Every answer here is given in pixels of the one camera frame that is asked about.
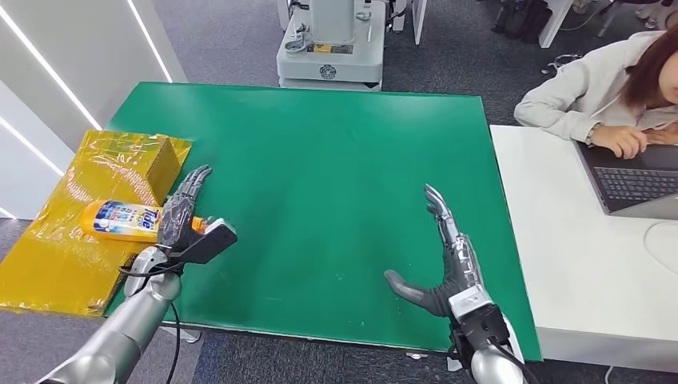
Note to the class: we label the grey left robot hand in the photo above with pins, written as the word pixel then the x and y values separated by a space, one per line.
pixel 177 217

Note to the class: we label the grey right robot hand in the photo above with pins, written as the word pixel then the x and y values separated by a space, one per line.
pixel 458 265

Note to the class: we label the orange detergent bottle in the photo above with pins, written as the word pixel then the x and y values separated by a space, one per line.
pixel 119 220

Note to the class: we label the white robot base machine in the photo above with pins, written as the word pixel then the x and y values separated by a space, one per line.
pixel 331 48

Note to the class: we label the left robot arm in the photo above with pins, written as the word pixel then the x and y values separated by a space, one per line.
pixel 122 328

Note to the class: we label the white side desk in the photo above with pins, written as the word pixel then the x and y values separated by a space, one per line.
pixel 577 275

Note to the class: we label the yellow film wrapped cardboard box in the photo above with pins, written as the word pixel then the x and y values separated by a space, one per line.
pixel 53 265

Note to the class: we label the grey laptop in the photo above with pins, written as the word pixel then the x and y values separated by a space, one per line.
pixel 635 183

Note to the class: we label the white round pad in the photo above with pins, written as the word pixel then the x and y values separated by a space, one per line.
pixel 665 246

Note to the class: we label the person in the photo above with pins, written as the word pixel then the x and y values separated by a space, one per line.
pixel 588 87

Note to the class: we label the black bags on floor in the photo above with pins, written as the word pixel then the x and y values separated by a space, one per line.
pixel 522 20

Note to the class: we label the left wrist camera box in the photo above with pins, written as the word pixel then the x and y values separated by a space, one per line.
pixel 209 244

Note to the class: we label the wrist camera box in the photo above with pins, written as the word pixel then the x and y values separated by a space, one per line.
pixel 476 312
pixel 209 244

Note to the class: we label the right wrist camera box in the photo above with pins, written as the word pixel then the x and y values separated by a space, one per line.
pixel 476 312

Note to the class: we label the white wall light strip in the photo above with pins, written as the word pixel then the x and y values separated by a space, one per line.
pixel 150 40
pixel 50 66
pixel 29 146

